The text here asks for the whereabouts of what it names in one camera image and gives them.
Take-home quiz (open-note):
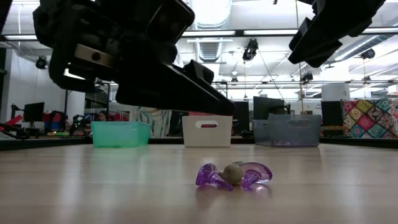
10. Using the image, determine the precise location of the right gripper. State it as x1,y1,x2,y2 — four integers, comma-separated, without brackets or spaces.
287,0,387,68

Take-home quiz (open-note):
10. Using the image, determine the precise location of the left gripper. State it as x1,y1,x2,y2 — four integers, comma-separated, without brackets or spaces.
32,0,178,95

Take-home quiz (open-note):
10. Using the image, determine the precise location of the purple plastic witch hat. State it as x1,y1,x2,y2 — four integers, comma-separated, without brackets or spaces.
241,161,274,191
195,162,234,192

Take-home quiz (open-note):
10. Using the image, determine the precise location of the olive round ball toy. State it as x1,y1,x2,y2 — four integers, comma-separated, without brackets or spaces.
221,163,244,186

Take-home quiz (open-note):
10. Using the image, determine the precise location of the white patterned cloth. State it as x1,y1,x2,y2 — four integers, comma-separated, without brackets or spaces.
130,105,173,139

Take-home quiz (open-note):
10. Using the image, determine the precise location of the orange cloth panel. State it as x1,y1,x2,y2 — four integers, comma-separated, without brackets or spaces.
188,111,234,117

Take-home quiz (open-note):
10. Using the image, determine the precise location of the white plastic bin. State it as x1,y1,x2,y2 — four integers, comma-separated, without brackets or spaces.
182,114,233,147

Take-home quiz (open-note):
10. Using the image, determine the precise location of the white round column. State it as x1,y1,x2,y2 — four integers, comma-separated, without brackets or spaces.
321,83,351,102

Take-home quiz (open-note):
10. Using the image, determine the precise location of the black flat panel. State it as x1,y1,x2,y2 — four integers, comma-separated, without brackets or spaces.
233,100,251,135
320,100,343,127

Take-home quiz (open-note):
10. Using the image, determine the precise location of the teal plastic bin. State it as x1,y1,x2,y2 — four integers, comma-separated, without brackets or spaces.
91,121,151,148

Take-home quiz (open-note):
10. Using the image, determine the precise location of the black computer monitor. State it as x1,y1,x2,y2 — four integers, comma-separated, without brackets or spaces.
23,101,45,123
252,96,292,121

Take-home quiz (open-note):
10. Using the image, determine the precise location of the grey translucent plastic bin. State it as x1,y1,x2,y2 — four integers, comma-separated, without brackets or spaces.
252,114,322,147

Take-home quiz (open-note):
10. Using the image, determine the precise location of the colourful patchwork quilt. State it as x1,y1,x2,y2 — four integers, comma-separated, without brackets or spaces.
340,98,398,139

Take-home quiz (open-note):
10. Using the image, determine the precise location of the red machine part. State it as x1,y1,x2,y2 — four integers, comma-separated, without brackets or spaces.
0,114,24,131

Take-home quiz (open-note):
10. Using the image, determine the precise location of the silver ceiling air duct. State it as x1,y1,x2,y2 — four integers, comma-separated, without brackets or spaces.
334,33,398,62
192,0,233,63

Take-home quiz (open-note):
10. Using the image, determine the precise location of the black overhead frame bar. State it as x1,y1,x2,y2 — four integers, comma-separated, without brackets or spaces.
0,27,398,40

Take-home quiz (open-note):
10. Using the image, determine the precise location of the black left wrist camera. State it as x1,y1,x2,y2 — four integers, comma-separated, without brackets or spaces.
146,0,196,45

